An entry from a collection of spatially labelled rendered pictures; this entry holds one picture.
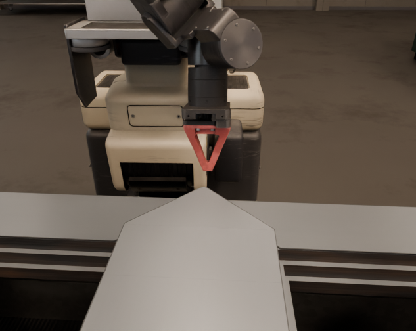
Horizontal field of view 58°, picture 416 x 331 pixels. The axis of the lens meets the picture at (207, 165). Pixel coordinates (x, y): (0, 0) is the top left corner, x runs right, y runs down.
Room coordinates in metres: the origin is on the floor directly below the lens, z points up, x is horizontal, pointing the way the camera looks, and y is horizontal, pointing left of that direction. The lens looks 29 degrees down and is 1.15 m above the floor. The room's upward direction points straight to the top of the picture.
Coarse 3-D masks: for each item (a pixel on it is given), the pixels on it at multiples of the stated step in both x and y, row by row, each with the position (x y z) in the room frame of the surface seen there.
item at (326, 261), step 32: (0, 256) 0.33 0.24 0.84; (32, 256) 0.33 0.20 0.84; (64, 256) 0.32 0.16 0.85; (96, 256) 0.32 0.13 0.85; (288, 256) 0.31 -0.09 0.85; (320, 256) 0.31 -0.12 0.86; (352, 256) 0.31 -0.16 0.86; (384, 256) 0.31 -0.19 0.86; (288, 288) 0.29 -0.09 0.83; (320, 288) 0.30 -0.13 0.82; (352, 288) 0.30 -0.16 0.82; (384, 288) 0.29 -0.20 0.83; (288, 320) 0.23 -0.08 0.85
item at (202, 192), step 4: (200, 188) 0.43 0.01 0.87; (204, 188) 0.43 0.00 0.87; (208, 188) 0.43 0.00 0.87; (192, 192) 0.42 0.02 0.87; (196, 192) 0.42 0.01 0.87; (200, 192) 0.42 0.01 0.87; (204, 192) 0.42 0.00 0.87; (208, 192) 0.42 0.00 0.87; (212, 192) 0.42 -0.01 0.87; (180, 196) 0.41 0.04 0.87; (184, 196) 0.41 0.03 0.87; (188, 196) 0.41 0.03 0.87; (192, 196) 0.41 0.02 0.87; (196, 196) 0.41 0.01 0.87; (200, 196) 0.41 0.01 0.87; (204, 196) 0.41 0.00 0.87; (208, 196) 0.41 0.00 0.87; (212, 196) 0.41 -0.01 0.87; (216, 196) 0.41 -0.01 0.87; (220, 196) 0.41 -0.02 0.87
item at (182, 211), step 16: (160, 208) 0.39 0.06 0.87; (176, 208) 0.39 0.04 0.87; (192, 208) 0.39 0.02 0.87; (208, 208) 0.39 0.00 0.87; (224, 208) 0.39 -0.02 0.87; (240, 208) 0.39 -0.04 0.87; (144, 224) 0.36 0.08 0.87; (160, 224) 0.36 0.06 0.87; (176, 224) 0.36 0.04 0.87; (192, 224) 0.36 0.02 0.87; (208, 224) 0.36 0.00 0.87; (224, 224) 0.36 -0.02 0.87; (240, 224) 0.36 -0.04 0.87; (256, 224) 0.36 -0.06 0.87
